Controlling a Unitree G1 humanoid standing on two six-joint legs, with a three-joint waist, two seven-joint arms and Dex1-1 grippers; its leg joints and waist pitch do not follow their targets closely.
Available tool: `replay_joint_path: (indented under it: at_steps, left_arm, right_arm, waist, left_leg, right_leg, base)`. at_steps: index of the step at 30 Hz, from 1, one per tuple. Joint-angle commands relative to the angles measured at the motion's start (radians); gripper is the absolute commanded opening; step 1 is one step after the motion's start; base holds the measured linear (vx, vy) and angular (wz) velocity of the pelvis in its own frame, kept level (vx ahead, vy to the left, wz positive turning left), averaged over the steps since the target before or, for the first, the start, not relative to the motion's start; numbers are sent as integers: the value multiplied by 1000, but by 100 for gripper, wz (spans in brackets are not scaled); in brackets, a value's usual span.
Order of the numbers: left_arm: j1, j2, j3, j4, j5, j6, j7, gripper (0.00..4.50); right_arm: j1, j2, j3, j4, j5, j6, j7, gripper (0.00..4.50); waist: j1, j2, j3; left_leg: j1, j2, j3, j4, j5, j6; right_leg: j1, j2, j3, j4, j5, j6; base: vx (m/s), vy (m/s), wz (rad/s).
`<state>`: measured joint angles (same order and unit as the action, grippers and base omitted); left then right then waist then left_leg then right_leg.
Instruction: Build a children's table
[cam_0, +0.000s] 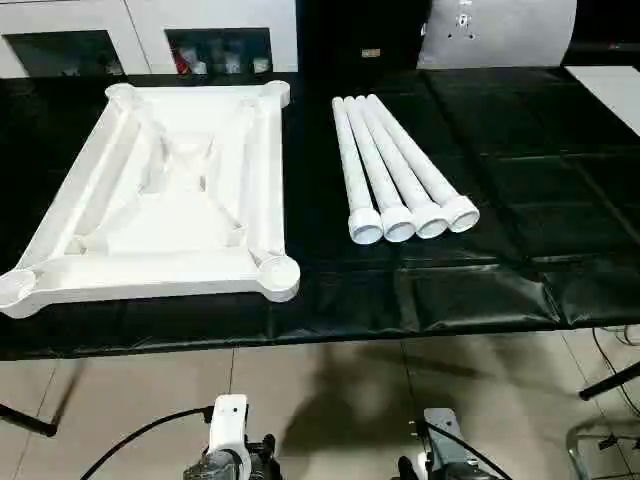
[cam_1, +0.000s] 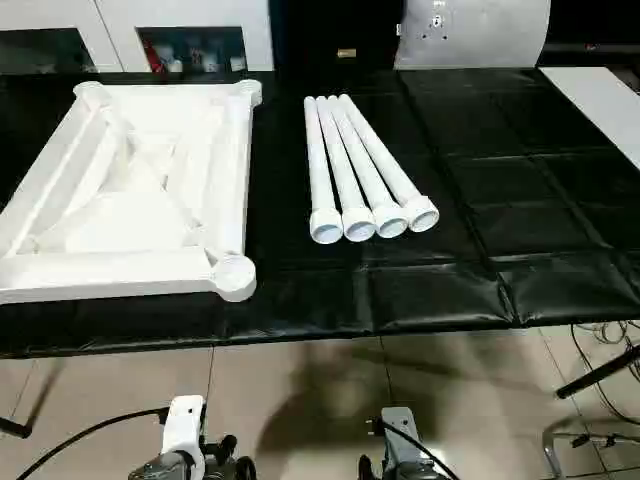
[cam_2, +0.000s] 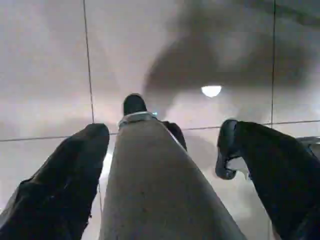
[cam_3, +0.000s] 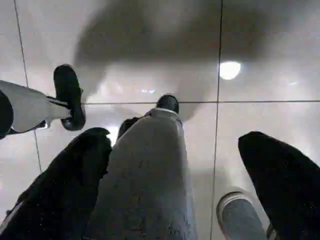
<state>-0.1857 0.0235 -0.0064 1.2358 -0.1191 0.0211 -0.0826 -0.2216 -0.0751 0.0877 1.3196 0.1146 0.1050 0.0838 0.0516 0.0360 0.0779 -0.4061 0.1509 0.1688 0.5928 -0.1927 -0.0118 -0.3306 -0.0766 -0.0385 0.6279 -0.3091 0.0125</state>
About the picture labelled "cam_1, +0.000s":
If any white plastic table top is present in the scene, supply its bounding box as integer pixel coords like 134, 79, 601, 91
0, 78, 263, 304

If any black table frame leg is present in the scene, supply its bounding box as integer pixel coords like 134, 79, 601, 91
0, 415, 31, 439

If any black stand leg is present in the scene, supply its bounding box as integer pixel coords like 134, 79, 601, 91
556, 345, 640, 399

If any grey cushion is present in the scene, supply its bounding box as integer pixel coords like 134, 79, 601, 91
396, 0, 552, 70

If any white glass-door cabinet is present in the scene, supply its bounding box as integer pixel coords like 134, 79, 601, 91
0, 0, 274, 74

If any black cabinet with gold label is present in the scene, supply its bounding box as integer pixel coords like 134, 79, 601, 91
270, 0, 401, 73

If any floor cable bundle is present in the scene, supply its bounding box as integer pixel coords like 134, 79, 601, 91
570, 318, 640, 426

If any metal chair frame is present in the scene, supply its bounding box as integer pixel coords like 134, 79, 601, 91
543, 430, 640, 480

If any white flat board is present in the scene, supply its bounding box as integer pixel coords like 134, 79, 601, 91
540, 67, 640, 171

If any white plastic table leg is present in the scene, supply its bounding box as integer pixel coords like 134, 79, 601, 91
339, 93, 441, 234
327, 95, 409, 239
315, 96, 377, 243
303, 96, 345, 245

